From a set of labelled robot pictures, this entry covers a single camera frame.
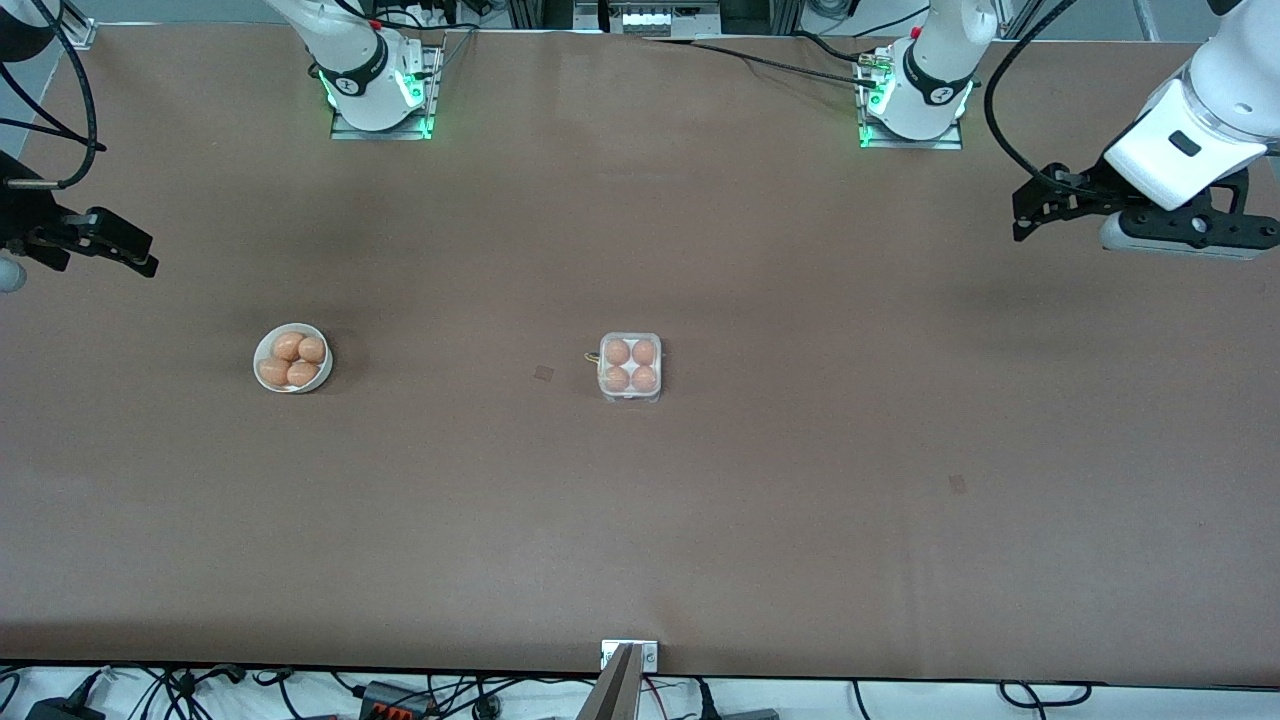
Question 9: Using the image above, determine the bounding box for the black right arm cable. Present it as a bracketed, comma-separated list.
[0, 0, 106, 191]

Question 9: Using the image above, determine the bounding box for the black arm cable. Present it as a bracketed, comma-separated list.
[0, 0, 106, 191]
[983, 0, 1081, 193]

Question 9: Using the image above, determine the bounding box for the black red power strip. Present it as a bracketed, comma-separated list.
[358, 680, 441, 720]

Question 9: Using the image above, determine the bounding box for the black looped floor cable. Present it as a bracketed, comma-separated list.
[998, 680, 1093, 709]

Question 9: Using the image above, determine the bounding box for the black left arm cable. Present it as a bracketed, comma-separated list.
[983, 0, 1081, 193]

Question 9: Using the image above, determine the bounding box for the small metal bracket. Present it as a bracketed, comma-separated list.
[601, 640, 660, 673]

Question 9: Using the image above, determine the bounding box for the black power adapter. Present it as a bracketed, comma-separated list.
[25, 697, 106, 720]

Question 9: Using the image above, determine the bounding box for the clear plastic egg carton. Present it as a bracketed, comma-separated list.
[584, 332, 663, 405]

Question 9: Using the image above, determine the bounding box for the grey camera pole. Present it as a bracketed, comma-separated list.
[578, 643, 643, 720]

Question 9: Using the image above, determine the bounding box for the black cable across table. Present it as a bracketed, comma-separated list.
[640, 33, 886, 91]

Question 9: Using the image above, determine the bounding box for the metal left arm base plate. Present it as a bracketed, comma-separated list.
[856, 45, 966, 151]

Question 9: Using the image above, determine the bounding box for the grey control box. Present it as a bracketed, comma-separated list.
[575, 0, 721, 36]

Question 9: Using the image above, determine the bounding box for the white round bowl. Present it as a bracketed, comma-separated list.
[253, 322, 333, 394]

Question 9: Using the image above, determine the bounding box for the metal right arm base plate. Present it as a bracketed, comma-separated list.
[330, 45, 443, 141]

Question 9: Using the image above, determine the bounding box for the black tangled floor cable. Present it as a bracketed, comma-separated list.
[130, 665, 251, 720]

